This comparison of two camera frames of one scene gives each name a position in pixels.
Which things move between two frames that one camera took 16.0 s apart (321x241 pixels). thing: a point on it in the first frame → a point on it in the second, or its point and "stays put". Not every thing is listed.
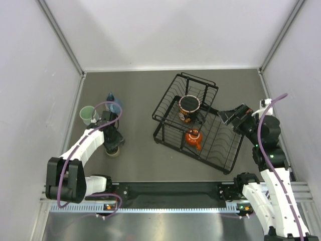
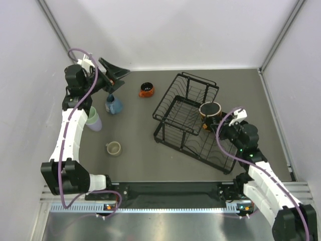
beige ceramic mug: (113, 152) stays put
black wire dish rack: (187, 122) stays put
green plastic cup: (86, 113) stays put
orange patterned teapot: (193, 137) → (147, 90)
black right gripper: (244, 112) → (223, 130)
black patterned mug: (188, 106) → (210, 113)
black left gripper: (118, 140) → (113, 72)
